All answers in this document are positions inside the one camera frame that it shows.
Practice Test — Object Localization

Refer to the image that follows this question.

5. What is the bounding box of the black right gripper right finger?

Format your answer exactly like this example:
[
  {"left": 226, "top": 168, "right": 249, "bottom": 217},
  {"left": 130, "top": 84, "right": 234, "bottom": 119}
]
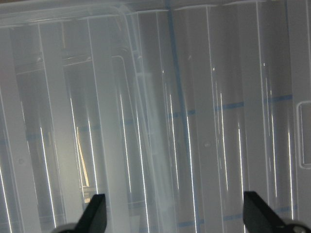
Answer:
[{"left": 242, "top": 191, "right": 292, "bottom": 233}]

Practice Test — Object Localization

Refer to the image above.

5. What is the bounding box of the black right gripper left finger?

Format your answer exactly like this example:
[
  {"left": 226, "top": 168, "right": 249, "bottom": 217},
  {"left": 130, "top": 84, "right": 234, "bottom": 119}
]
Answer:
[{"left": 73, "top": 194, "right": 107, "bottom": 233}]

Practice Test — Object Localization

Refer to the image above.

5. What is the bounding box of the clear plastic box lid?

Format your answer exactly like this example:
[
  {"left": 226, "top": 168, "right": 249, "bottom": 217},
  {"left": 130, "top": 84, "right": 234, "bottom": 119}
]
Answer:
[{"left": 0, "top": 0, "right": 311, "bottom": 233}]

